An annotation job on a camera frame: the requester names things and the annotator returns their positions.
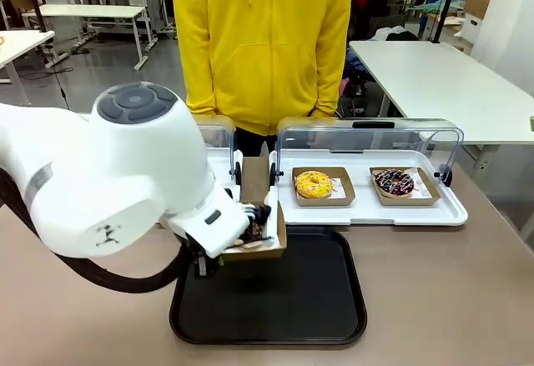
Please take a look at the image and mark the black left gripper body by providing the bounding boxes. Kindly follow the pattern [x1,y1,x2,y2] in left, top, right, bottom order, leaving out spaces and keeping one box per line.
[183,232,226,278]

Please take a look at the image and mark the chocolate glazed sprinkle donut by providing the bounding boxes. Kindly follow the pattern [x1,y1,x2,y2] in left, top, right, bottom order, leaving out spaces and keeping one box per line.
[237,219,269,251]

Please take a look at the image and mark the black plastic serving tray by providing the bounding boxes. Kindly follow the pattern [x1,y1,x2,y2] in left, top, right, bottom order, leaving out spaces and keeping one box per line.
[169,226,368,346]

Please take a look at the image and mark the yellow donut in cardboard tray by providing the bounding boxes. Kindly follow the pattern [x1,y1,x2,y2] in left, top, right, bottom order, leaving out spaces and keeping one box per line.
[290,166,357,208]

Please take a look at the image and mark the yellow glazed sprinkle donut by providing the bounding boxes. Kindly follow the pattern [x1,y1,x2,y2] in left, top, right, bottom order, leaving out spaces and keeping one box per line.
[294,169,335,200]

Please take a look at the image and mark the dark drizzled sprinkle donut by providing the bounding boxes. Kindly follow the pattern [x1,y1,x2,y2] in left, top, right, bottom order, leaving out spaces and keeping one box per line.
[374,168,416,198]

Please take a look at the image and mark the dark sprinkled donut in tray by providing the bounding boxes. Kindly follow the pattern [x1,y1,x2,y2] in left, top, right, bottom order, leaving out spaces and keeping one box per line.
[369,166,442,208]

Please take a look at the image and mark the black trousers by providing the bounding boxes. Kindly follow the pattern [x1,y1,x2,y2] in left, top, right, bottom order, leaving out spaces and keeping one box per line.
[235,126,279,158]

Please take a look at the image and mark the clear display case lid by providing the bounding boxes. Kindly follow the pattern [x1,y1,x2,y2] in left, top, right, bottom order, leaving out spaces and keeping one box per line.
[275,116,465,184]
[194,115,239,176]

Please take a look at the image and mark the person in yellow hoodie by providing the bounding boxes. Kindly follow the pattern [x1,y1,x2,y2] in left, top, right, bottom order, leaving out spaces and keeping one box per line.
[171,0,354,136]

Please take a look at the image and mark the large white table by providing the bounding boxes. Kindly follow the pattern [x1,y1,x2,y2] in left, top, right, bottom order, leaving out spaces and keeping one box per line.
[348,39,534,146]

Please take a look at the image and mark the black and white clothes pile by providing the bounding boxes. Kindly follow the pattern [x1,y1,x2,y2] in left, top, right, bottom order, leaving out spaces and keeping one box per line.
[370,26,421,43]

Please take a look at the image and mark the white table with white legs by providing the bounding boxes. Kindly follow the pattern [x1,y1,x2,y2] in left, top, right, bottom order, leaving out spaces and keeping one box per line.
[39,4,154,71]

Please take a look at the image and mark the white table with thin top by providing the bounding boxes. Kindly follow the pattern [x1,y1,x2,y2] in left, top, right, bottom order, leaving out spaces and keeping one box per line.
[0,29,56,107]

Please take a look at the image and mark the green cloth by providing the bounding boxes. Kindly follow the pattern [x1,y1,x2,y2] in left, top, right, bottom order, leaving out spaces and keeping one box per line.
[406,0,446,13]

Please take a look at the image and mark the white storage box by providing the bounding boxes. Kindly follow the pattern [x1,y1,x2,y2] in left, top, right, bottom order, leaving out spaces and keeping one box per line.
[460,11,485,44]

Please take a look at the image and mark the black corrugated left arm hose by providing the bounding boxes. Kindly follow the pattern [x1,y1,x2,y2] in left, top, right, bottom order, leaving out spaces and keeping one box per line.
[0,168,197,294]

